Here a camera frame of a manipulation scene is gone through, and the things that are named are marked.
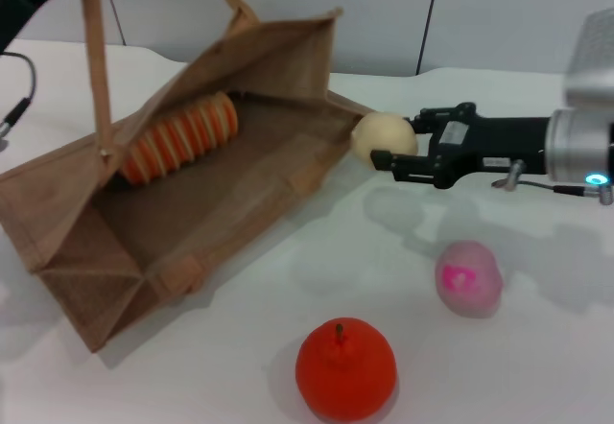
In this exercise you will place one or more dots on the orange striped bread loaf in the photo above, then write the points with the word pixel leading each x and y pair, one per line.
pixel 182 138

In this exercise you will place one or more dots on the grey right wrist camera housing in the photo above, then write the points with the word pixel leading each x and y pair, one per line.
pixel 592 59

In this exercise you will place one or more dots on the cream round egg yolk pastry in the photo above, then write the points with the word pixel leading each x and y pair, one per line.
pixel 384 138

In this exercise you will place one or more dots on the red orange toy fruit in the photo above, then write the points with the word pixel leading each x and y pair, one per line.
pixel 345 376

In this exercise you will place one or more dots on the pink pastry with magenta print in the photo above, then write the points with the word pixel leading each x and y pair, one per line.
pixel 467 275

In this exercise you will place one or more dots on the brown jute tote bag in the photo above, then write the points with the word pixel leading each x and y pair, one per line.
pixel 192 213

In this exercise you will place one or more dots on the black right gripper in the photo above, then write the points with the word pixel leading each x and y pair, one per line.
pixel 499 143

